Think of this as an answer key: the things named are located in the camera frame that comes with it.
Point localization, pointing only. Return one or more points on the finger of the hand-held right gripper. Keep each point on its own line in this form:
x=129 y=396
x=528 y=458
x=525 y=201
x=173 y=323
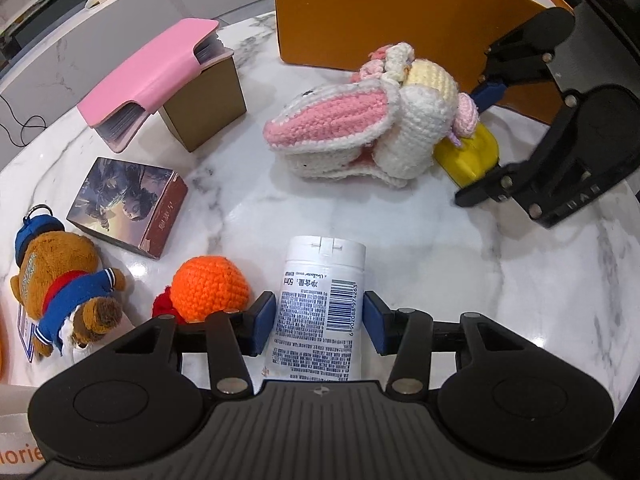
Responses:
x=525 y=55
x=500 y=185

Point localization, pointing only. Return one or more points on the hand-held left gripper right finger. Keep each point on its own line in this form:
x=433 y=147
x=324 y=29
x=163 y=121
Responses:
x=375 y=320

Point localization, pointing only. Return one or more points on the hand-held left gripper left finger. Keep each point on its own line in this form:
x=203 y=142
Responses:
x=265 y=320

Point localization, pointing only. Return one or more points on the yellow plastic toy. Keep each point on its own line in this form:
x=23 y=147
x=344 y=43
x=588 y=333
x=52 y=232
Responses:
x=475 y=155

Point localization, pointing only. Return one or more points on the white plastic bottle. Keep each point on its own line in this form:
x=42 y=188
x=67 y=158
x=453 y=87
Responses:
x=320 y=270

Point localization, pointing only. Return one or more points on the orange storage box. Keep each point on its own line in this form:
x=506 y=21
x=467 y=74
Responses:
x=375 y=10

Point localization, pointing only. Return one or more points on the crochet bunny-eared doll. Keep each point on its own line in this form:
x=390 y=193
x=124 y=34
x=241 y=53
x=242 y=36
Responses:
x=340 y=115

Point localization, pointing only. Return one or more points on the brown teddy bear blue outfit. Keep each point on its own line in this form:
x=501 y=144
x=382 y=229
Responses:
x=55 y=260

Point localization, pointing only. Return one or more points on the pink card binder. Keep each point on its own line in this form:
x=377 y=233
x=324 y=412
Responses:
x=145 y=75

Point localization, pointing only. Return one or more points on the orange crochet ball toy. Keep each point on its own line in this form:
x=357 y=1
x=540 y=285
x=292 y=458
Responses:
x=210 y=285

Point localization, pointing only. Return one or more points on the illustrated card box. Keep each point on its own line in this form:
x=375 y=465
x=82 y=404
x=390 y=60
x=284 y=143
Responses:
x=120 y=200

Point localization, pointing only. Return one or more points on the brown cardboard box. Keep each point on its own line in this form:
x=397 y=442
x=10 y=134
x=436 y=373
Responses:
x=210 y=100

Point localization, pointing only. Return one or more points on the white paper bag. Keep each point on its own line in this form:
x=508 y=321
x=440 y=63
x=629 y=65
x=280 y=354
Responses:
x=17 y=435

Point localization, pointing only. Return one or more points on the white marble TV cabinet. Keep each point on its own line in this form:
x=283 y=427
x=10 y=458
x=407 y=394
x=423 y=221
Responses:
x=100 y=27

